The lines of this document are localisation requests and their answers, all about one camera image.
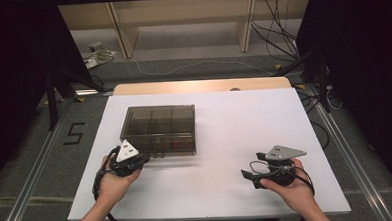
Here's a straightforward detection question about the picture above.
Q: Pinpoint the black curtain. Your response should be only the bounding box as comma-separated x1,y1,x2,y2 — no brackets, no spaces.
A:
0,0,98,193
293,0,392,197

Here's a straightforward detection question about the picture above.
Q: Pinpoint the grey power adapter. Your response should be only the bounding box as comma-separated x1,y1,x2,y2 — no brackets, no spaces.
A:
87,40,104,53

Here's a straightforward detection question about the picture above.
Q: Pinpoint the bundle of black cables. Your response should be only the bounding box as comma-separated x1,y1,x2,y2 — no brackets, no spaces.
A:
249,0,300,64

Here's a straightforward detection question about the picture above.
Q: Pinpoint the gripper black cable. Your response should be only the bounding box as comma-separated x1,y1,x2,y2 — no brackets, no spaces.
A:
90,147,125,221
248,157,317,221

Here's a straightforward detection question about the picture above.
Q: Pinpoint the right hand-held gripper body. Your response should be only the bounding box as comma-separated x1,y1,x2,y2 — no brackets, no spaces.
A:
260,143,309,189

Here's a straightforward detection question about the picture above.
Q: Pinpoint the red string loop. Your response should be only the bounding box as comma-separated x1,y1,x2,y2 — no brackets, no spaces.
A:
170,140,188,152

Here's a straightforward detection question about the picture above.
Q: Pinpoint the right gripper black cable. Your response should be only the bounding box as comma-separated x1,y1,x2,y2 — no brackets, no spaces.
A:
248,157,317,221

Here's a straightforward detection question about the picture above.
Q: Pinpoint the smoky transparent drawer box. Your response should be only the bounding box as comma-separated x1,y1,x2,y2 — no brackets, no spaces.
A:
118,104,198,159

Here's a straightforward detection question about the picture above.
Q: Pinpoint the white foam board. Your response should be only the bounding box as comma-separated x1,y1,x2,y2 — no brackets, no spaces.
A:
62,85,353,221

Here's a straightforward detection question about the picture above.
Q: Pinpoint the white floor cable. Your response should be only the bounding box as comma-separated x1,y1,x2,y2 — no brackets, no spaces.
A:
130,50,277,82

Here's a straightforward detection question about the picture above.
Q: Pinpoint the wooden table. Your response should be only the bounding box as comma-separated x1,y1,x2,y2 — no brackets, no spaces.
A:
112,75,292,97

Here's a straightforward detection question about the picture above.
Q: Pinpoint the person's left hand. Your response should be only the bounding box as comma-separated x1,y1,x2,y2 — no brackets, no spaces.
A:
95,154,143,209

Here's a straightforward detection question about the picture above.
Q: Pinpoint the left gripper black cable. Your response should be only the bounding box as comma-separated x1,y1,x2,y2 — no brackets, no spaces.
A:
90,147,125,221

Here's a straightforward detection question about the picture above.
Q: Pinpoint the coiled pale cable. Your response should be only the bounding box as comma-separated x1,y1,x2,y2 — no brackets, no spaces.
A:
82,48,118,69

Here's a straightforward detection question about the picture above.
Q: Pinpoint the black floor cable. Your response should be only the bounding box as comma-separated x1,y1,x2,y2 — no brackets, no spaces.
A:
296,84,330,151

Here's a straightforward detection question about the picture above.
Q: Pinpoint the black metal stand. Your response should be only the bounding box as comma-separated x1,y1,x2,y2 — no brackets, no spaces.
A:
272,43,332,116
43,63,109,131

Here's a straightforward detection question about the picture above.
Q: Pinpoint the person's right hand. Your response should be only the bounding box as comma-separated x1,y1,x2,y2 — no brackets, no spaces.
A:
259,156,316,216

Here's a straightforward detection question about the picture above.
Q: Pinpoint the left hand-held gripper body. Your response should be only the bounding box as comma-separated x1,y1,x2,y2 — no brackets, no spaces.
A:
108,138,143,178

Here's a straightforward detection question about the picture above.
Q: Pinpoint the aluminium floor rail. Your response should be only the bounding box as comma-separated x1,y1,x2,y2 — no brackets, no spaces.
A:
304,81,392,221
0,88,120,221

